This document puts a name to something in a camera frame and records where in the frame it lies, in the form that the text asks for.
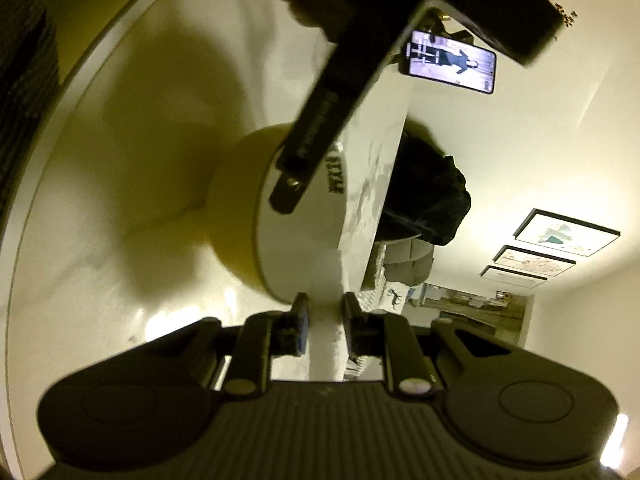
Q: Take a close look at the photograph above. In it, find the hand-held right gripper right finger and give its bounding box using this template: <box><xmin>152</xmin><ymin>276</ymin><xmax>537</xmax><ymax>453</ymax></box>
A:
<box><xmin>340</xmin><ymin>292</ymin><xmax>531</xmax><ymax>401</ymax></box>

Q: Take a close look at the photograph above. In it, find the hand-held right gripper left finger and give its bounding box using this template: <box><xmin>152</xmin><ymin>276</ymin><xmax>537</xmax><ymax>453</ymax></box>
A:
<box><xmin>145</xmin><ymin>291</ymin><xmax>312</xmax><ymax>401</ymax></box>

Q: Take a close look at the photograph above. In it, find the yellow bowl white inside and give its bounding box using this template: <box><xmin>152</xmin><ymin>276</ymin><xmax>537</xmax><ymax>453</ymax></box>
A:
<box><xmin>204</xmin><ymin>124</ymin><xmax>351</xmax><ymax>306</ymax></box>

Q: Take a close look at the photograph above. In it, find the framed pale wall print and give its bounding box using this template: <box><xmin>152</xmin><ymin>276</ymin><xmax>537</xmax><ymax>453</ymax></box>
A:
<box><xmin>480</xmin><ymin>265</ymin><xmax>548</xmax><ymax>289</ymax></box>

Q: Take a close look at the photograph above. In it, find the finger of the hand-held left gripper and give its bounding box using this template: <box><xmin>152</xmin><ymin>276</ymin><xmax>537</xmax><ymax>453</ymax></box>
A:
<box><xmin>269</xmin><ymin>85</ymin><xmax>371</xmax><ymax>215</ymax></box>

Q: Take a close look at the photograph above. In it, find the white sponge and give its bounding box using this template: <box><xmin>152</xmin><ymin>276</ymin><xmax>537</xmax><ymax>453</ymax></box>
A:
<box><xmin>307</xmin><ymin>252</ymin><xmax>351</xmax><ymax>382</ymax></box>

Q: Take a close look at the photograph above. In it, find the black smartphone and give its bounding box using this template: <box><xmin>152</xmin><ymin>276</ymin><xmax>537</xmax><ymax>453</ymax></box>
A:
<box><xmin>400</xmin><ymin>30</ymin><xmax>501</xmax><ymax>95</ymax></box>

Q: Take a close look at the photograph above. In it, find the checked clothing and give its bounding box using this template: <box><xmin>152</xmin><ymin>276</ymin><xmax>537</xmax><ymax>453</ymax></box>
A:
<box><xmin>0</xmin><ymin>0</ymin><xmax>63</xmax><ymax>221</ymax></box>

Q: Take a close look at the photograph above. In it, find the black phone stand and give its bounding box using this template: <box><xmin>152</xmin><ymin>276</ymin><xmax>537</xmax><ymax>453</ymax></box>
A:
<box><xmin>430</xmin><ymin>10</ymin><xmax>473</xmax><ymax>41</ymax></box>

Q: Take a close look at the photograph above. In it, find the black coat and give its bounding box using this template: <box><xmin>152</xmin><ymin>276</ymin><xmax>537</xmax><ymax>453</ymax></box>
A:
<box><xmin>375</xmin><ymin>130</ymin><xmax>472</xmax><ymax>247</ymax></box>

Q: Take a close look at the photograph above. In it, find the framed pink tree print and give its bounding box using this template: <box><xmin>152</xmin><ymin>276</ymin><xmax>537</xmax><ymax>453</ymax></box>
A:
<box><xmin>492</xmin><ymin>245</ymin><xmax>577</xmax><ymax>277</ymax></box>

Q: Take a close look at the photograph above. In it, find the white deer print pillow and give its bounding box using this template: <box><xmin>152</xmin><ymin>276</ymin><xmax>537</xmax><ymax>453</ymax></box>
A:
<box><xmin>382</xmin><ymin>282</ymin><xmax>416</xmax><ymax>311</ymax></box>

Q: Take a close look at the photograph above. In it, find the framed teal plant print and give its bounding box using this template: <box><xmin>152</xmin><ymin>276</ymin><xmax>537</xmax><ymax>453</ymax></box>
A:
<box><xmin>514</xmin><ymin>208</ymin><xmax>621</xmax><ymax>258</ymax></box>

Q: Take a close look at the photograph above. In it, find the grey sofa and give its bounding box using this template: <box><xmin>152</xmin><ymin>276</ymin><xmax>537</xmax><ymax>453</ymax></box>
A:
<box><xmin>360</xmin><ymin>237</ymin><xmax>435</xmax><ymax>291</ymax></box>

